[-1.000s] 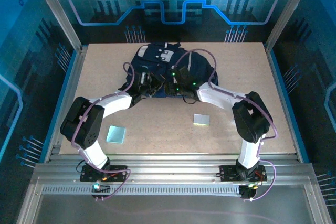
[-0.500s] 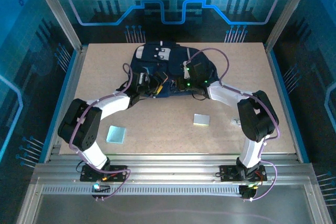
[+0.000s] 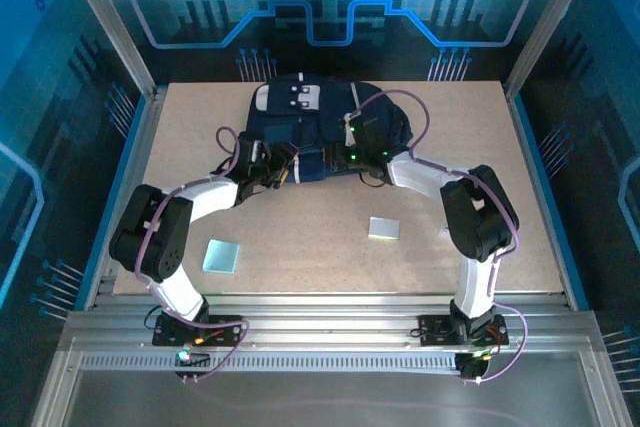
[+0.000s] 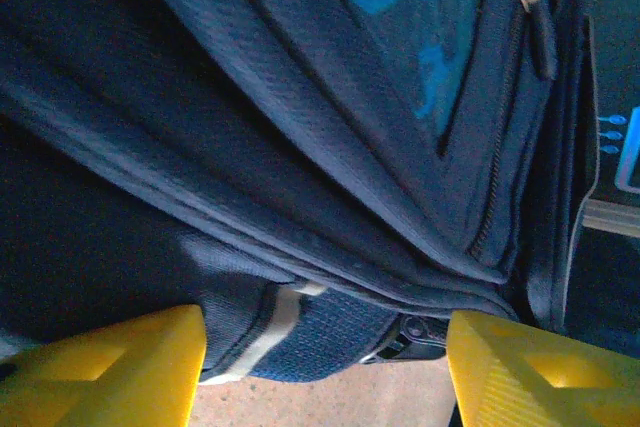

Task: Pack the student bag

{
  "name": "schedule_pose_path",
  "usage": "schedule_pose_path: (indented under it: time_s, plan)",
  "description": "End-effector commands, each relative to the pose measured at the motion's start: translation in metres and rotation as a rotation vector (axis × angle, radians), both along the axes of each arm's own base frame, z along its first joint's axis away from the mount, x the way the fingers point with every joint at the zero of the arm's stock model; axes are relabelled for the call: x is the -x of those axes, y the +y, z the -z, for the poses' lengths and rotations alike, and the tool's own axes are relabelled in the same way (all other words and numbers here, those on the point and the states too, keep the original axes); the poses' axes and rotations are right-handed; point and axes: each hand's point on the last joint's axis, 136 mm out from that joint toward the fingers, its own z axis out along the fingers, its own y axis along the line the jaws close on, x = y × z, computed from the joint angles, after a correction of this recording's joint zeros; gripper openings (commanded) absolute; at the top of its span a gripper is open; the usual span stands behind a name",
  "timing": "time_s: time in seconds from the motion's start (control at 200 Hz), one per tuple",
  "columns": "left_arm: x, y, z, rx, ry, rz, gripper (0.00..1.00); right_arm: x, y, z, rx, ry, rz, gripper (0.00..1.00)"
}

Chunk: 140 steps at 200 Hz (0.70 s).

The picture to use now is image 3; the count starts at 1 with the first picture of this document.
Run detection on aluminium front rail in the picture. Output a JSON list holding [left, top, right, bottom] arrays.
[[59, 292, 604, 351]]

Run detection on grey sticky note pad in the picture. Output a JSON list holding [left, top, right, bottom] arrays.
[[368, 216, 402, 241]]

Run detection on navy blue student backpack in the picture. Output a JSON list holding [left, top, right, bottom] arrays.
[[243, 72, 414, 184]]

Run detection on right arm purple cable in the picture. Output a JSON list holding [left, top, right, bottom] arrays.
[[344, 88, 529, 384]]

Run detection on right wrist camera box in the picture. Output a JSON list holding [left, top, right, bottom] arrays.
[[344, 114, 391, 151]]

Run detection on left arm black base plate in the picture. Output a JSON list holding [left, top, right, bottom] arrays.
[[152, 314, 244, 348]]

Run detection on slotted cable duct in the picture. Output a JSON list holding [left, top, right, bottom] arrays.
[[78, 354, 464, 374]]

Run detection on pale blue sticky note pad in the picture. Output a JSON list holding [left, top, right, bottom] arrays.
[[202, 240, 242, 276]]

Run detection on aluminium frame post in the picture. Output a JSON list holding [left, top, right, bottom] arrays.
[[54, 0, 159, 101], [503, 0, 604, 98]]

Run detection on aluminium side rail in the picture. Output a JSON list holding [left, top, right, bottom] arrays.
[[82, 88, 166, 311], [504, 86, 591, 311]]

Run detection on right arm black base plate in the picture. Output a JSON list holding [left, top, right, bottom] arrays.
[[418, 314, 509, 348]]

